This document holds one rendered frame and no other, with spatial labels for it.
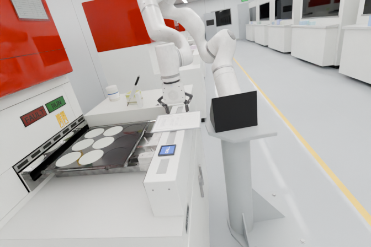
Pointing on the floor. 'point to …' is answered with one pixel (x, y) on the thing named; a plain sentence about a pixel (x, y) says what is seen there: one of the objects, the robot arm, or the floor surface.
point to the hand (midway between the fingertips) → (177, 111)
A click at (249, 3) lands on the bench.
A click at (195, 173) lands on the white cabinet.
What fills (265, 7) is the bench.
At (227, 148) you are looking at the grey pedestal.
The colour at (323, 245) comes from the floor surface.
